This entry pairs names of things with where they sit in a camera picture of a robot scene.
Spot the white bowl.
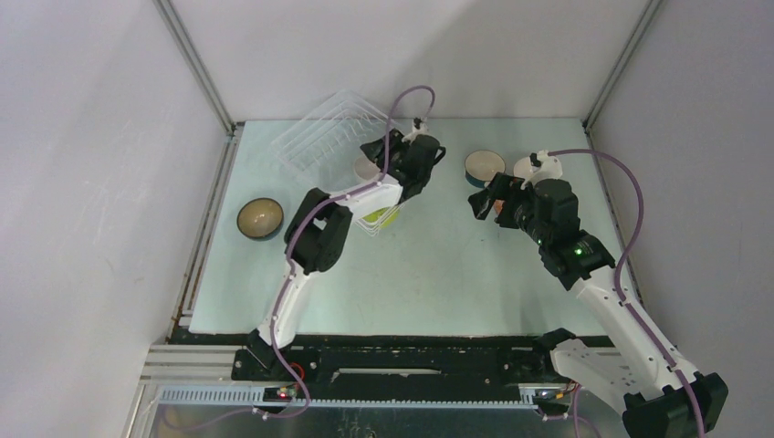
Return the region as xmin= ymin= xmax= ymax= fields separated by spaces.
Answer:
xmin=352 ymin=156 xmax=381 ymax=183

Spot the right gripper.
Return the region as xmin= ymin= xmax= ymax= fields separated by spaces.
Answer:
xmin=467 ymin=172 xmax=549 ymax=246

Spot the teal blue bowl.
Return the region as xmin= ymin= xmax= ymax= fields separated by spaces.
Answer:
xmin=464 ymin=150 xmax=507 ymax=188

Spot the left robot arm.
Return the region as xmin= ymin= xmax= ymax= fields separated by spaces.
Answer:
xmin=247 ymin=127 xmax=446 ymax=380

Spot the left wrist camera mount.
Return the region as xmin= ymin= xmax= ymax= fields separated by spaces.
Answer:
xmin=402 ymin=118 xmax=429 ymax=143

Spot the dark bowl beige inside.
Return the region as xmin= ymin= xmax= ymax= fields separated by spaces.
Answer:
xmin=236 ymin=197 xmax=285 ymax=241

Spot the grey cable duct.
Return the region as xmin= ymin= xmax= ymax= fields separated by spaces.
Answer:
xmin=156 ymin=385 xmax=559 ymax=409

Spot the white wire dish rack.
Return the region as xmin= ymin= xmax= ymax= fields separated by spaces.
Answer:
xmin=270 ymin=89 xmax=403 ymax=239

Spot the green bowl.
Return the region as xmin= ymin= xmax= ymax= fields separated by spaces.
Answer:
xmin=361 ymin=205 xmax=402 ymax=230

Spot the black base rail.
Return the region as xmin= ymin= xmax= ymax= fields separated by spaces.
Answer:
xmin=231 ymin=335 xmax=568 ymax=401

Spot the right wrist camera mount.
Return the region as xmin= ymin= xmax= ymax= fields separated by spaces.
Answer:
xmin=521 ymin=150 xmax=563 ymax=190

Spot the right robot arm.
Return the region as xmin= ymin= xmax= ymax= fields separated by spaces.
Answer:
xmin=467 ymin=172 xmax=728 ymax=437

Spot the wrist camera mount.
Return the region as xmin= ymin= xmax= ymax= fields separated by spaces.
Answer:
xmin=402 ymin=118 xmax=429 ymax=143
xmin=521 ymin=150 xmax=563 ymax=190

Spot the orange bowl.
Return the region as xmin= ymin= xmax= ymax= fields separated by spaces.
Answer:
xmin=513 ymin=156 xmax=539 ymax=182

